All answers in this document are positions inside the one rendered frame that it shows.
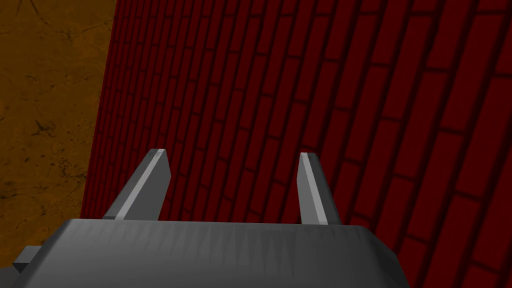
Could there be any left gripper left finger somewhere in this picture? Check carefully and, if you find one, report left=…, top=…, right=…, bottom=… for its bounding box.
left=102, top=148, right=172, bottom=222

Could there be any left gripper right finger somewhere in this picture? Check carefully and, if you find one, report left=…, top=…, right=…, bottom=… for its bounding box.
left=296, top=151, right=343, bottom=226

